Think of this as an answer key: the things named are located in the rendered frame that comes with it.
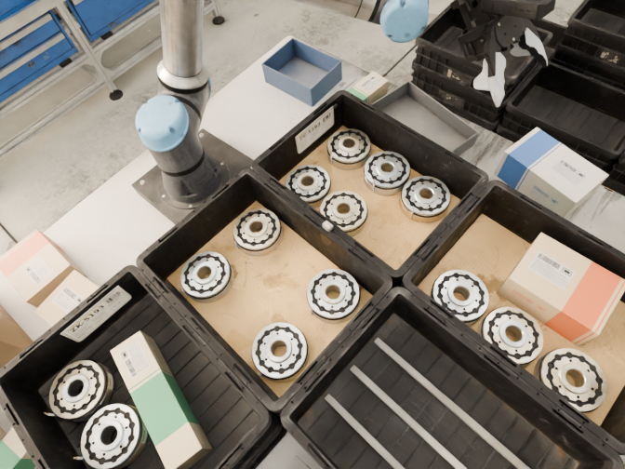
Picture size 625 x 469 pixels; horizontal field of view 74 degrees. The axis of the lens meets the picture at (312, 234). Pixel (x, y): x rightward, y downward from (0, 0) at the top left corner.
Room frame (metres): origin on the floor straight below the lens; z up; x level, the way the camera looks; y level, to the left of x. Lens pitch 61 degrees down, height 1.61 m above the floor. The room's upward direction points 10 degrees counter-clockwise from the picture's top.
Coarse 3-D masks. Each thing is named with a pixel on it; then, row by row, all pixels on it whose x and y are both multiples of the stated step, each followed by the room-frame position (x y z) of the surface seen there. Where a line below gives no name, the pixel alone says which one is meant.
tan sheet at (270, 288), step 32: (192, 256) 0.44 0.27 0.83; (224, 256) 0.43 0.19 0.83; (256, 256) 0.41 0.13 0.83; (288, 256) 0.40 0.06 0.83; (320, 256) 0.39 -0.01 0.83; (256, 288) 0.34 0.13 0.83; (288, 288) 0.33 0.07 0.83; (224, 320) 0.28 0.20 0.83; (256, 320) 0.27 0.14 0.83; (288, 320) 0.26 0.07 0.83; (320, 320) 0.25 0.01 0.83; (320, 352) 0.19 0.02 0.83; (288, 384) 0.14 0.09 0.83
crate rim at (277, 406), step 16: (240, 176) 0.55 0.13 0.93; (256, 176) 0.55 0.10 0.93; (224, 192) 0.52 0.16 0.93; (272, 192) 0.50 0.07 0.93; (176, 224) 0.46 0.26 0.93; (320, 224) 0.40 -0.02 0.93; (160, 240) 0.43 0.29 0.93; (336, 240) 0.36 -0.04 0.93; (144, 256) 0.40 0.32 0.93; (352, 256) 0.33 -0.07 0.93; (144, 272) 0.37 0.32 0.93; (384, 272) 0.29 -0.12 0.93; (160, 288) 0.33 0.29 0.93; (384, 288) 0.25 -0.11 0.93; (176, 304) 0.29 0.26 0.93; (192, 320) 0.26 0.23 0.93; (352, 320) 0.21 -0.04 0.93; (208, 336) 0.22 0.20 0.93; (336, 336) 0.19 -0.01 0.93; (224, 352) 0.19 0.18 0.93; (240, 368) 0.16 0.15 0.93; (256, 384) 0.13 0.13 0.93; (304, 384) 0.12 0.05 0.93; (272, 400) 0.10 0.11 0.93; (288, 400) 0.10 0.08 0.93
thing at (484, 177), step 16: (336, 96) 0.74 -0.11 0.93; (352, 96) 0.73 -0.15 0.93; (320, 112) 0.70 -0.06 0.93; (400, 128) 0.61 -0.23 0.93; (432, 144) 0.55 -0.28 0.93; (256, 160) 0.59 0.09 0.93; (464, 160) 0.50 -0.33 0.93; (272, 176) 0.54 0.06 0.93; (480, 176) 0.45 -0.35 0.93; (288, 192) 0.49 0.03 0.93; (304, 208) 0.45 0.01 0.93; (448, 224) 0.36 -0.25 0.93; (352, 240) 0.36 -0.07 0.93; (432, 240) 0.33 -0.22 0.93; (368, 256) 0.32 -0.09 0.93; (416, 256) 0.31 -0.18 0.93; (400, 272) 0.28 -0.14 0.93
